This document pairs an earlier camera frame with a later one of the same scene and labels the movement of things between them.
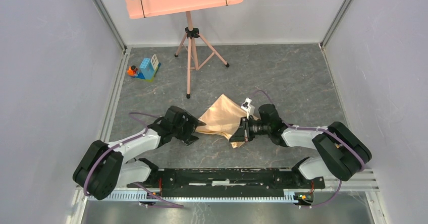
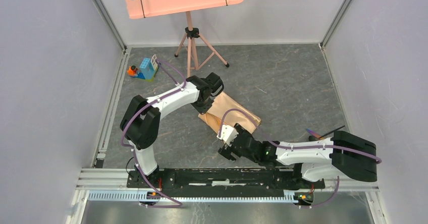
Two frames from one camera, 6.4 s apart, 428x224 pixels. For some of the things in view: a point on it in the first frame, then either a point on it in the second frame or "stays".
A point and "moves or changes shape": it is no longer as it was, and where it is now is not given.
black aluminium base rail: [226, 182] stays
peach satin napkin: [222, 117] moves or changes shape
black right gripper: [243, 134] -> [226, 151]
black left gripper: [191, 124] -> [202, 110]
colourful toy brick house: [148, 68] stays
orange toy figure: [132, 70] stays
